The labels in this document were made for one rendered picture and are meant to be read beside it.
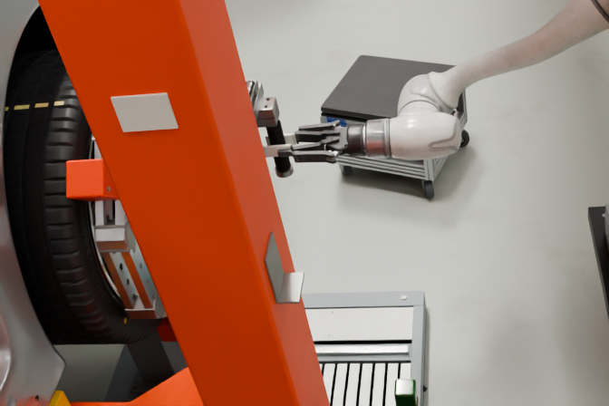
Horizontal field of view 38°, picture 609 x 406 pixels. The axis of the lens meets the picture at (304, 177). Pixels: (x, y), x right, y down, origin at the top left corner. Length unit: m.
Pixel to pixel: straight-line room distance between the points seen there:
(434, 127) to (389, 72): 1.20
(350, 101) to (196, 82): 2.00
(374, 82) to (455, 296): 0.81
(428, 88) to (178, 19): 1.14
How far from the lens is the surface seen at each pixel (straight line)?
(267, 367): 1.36
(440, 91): 2.04
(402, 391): 1.70
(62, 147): 1.70
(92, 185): 1.63
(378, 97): 2.99
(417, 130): 1.93
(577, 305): 2.71
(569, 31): 1.84
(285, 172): 2.05
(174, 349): 2.36
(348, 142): 1.96
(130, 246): 1.71
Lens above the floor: 2.02
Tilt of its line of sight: 38 degrees down
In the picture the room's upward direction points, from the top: 13 degrees counter-clockwise
